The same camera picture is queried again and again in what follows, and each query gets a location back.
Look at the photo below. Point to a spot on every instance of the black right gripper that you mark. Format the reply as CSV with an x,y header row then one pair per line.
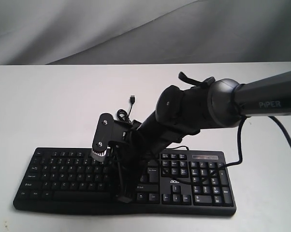
x,y
129,159

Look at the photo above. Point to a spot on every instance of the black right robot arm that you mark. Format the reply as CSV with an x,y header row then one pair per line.
x,y
209,104

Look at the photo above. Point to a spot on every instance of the black acer keyboard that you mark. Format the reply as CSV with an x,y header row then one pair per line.
x,y
70,181

